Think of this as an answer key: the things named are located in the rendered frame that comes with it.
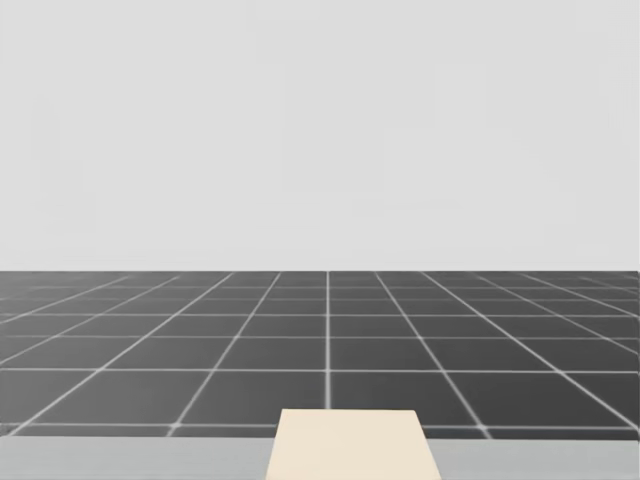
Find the tall board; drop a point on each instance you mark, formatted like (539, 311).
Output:
(352, 447)

